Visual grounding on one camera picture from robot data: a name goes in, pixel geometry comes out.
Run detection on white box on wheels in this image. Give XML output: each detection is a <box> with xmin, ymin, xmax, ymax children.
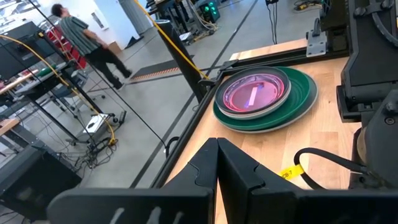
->
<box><xmin>83</xmin><ymin>113</ymin><xmax>110</xmax><ymax>139</ymax></box>

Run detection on pale pink plate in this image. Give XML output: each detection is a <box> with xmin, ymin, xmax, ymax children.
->
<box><xmin>215</xmin><ymin>66</ymin><xmax>292</xmax><ymax>118</ymax></box>

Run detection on red transparent plastic plate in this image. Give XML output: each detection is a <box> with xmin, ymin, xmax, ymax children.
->
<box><xmin>222</xmin><ymin>73</ymin><xmax>285</xmax><ymax>113</ymax></box>

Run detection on computer with green lights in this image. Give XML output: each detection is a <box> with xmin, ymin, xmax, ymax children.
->
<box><xmin>198</xmin><ymin>0</ymin><xmax>220</xmax><ymax>23</ymax></box>

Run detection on person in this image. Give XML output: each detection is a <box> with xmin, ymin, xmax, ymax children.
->
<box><xmin>51</xmin><ymin>3</ymin><xmax>133</xmax><ymax>91</ymax></box>

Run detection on black equipment case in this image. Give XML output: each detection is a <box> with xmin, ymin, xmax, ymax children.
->
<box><xmin>0</xmin><ymin>21</ymin><xmax>57</xmax><ymax>81</ymax></box>

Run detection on black cable with yellow label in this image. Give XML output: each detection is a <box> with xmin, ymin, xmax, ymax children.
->
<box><xmin>294</xmin><ymin>147</ymin><xmax>371</xmax><ymax>190</ymax></box>

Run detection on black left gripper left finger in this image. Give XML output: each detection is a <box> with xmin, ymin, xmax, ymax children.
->
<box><xmin>46</xmin><ymin>137</ymin><xmax>218</xmax><ymax>224</ymax></box>

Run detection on yellow extension cable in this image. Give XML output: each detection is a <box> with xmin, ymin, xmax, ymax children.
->
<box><xmin>0</xmin><ymin>34</ymin><xmax>118</xmax><ymax>147</ymax></box>

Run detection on tangled black floor cables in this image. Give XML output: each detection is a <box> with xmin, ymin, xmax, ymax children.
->
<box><xmin>60</xmin><ymin>136</ymin><xmax>121</xmax><ymax>170</ymax></box>

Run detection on red cabinet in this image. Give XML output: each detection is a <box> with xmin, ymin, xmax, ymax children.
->
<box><xmin>46</xmin><ymin>26</ymin><xmax>88</xmax><ymax>70</ymax></box>

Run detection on black cabinet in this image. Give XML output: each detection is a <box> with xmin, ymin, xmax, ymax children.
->
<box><xmin>0</xmin><ymin>146</ymin><xmax>82</xmax><ymax>222</ymax></box>

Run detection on yellow cable along pole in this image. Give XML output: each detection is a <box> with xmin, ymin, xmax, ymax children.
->
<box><xmin>133</xmin><ymin>0</ymin><xmax>210</xmax><ymax>80</ymax></box>

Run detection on thick black pole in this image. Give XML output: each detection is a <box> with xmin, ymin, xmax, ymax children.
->
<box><xmin>154</xmin><ymin>19</ymin><xmax>208</xmax><ymax>100</ymax></box>

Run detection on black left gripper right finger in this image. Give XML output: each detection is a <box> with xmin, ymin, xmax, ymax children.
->
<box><xmin>217</xmin><ymin>138</ymin><xmax>398</xmax><ymax>224</ymax></box>

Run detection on cardboard box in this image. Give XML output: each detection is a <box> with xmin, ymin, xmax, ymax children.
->
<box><xmin>107</xmin><ymin>41</ymin><xmax>123</xmax><ymax>56</ymax></box>

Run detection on yellow cable label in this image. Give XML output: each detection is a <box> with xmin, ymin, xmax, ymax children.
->
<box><xmin>279</xmin><ymin>164</ymin><xmax>305</xmax><ymax>180</ymax></box>

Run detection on black hazard-striped floor mat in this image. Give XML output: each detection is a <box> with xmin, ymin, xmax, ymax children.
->
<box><xmin>129</xmin><ymin>55</ymin><xmax>195</xmax><ymax>82</ymax></box>

